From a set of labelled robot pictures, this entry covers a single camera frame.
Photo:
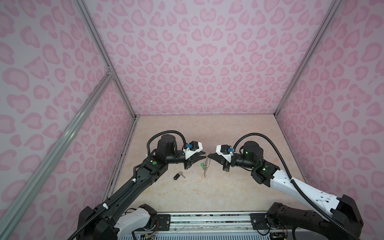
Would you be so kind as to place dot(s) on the left corner aluminium post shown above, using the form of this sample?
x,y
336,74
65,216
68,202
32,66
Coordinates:
x,y
91,27

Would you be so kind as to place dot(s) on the diagonal aluminium frame bar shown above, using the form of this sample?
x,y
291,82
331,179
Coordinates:
x,y
21,204

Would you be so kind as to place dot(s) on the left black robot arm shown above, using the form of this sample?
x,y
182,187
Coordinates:
x,y
106,221

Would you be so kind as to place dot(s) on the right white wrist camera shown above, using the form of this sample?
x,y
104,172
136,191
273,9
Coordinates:
x,y
225,151

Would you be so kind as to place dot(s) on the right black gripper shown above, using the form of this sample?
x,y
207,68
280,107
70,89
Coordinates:
x,y
225,164

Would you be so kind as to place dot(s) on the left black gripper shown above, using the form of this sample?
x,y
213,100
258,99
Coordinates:
x,y
190,161

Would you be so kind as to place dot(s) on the corner aluminium post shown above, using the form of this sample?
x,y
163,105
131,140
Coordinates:
x,y
91,27
327,21

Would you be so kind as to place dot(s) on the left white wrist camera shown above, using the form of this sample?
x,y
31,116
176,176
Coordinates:
x,y
192,149

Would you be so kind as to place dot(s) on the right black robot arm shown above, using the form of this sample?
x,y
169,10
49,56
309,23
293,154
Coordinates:
x,y
335,218

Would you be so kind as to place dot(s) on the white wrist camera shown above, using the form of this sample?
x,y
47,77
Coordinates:
x,y
192,149
225,151

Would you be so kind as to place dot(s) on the right corner aluminium post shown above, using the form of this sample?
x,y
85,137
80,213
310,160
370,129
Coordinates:
x,y
327,21

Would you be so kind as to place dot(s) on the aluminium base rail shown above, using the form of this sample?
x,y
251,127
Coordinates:
x,y
222,226

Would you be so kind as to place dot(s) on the black headed key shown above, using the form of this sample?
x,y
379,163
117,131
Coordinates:
x,y
178,175

